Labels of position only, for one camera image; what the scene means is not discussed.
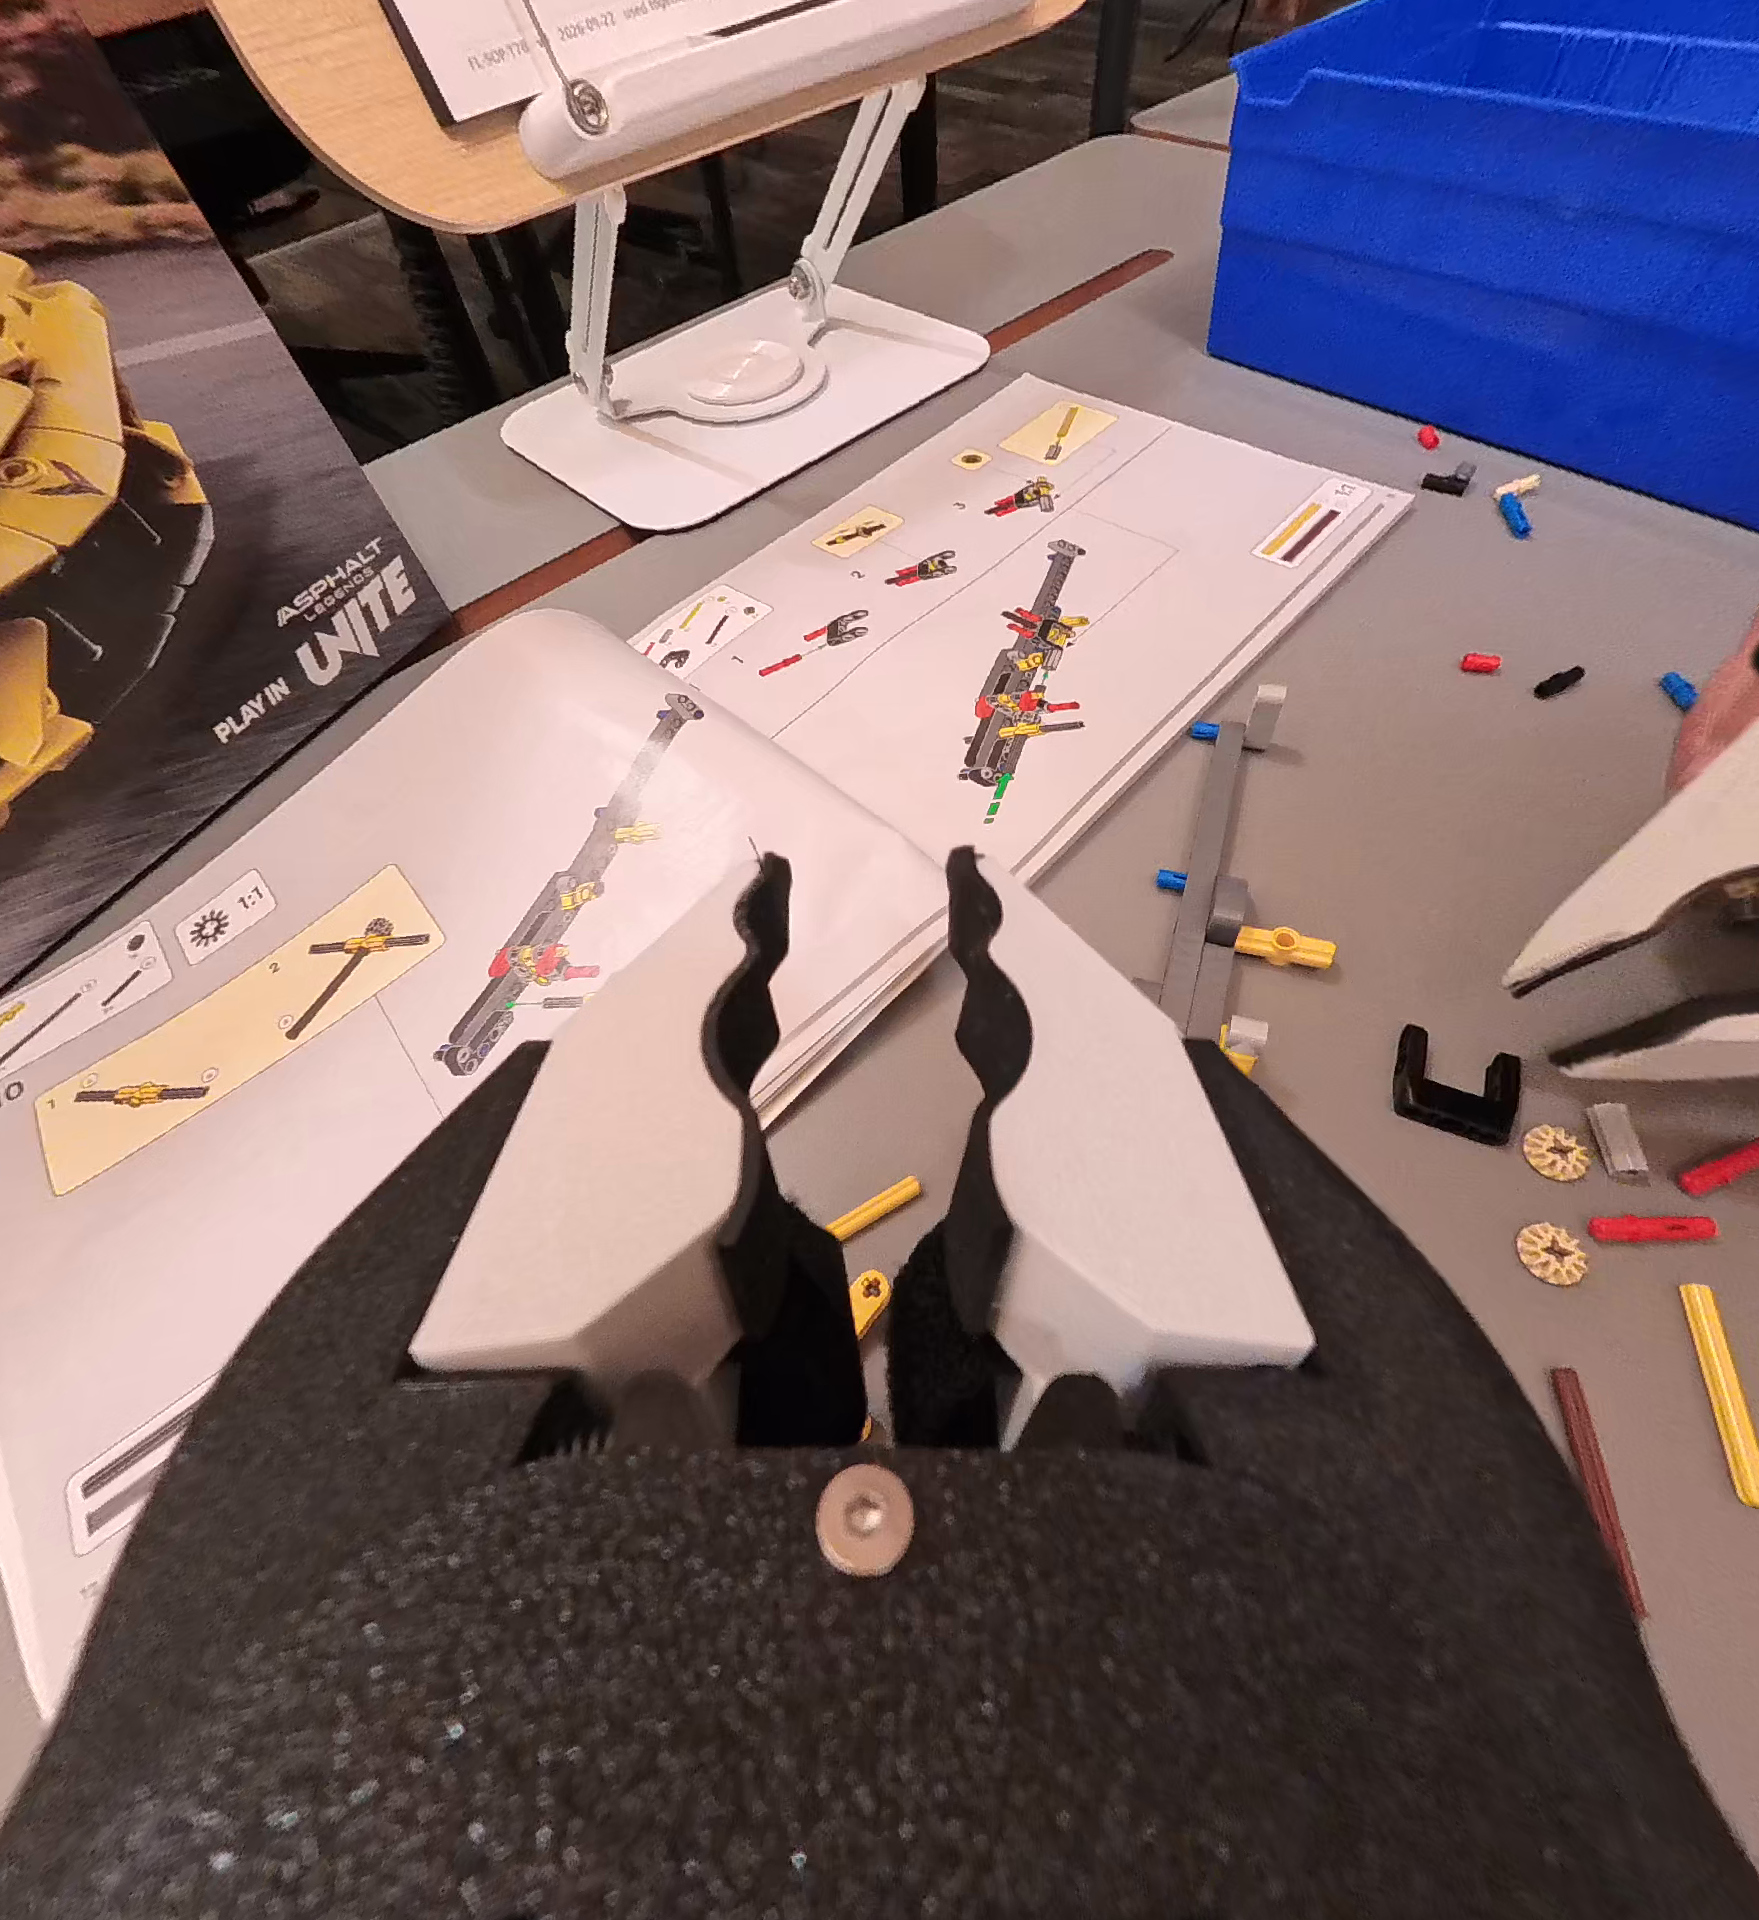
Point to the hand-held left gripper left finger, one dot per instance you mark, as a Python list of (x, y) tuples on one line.
[(581, 1204)]

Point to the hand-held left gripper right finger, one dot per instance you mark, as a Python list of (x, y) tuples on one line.
[(1149, 1204)]

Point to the long red lego pin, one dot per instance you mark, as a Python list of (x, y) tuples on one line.
[(1732, 1165), (1653, 1226)]

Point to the light grey lego sleeve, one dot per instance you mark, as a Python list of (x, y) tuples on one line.
[(1616, 1142)]

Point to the tan lego gear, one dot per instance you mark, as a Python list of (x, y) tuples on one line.
[(1552, 1253), (1553, 1155)]

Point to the black lego fork piece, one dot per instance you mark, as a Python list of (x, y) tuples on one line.
[(1421, 1095)]

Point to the short yellow lego axle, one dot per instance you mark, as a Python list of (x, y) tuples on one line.
[(1726, 1395)]

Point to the long grey lego beam assembly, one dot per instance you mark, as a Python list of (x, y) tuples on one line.
[(1215, 840)]

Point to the brown lego axle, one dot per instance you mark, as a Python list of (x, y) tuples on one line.
[(1602, 1494)]

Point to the black grey lego elbow connector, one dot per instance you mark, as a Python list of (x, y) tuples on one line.
[(1453, 477)]

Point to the yellow lego angle connector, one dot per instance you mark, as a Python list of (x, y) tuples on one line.
[(872, 1302)]

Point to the long blue lego pin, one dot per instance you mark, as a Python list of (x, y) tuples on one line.
[(1512, 512)]

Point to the lego instruction booklet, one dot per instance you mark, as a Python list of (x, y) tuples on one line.
[(371, 776)]

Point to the person's right hand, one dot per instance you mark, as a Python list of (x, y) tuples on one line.
[(1726, 704)]

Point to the blue plastic bin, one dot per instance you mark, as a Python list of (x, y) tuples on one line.
[(1492, 226)]

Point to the black yellow box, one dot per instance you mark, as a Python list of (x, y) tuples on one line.
[(140, 526)]

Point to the white stand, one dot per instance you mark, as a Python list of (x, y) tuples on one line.
[(893, 358)]

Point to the light wooden board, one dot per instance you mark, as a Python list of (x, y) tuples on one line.
[(355, 137)]

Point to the white printed paper sheet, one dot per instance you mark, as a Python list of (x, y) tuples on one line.
[(489, 43)]

